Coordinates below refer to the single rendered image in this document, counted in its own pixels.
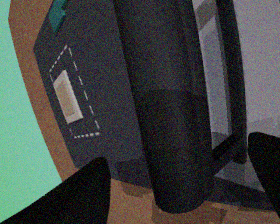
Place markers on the teal flat bar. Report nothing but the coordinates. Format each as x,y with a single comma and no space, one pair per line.
57,14

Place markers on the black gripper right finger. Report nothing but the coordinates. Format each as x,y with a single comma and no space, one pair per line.
264,152

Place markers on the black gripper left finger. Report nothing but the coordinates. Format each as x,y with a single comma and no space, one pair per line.
83,198

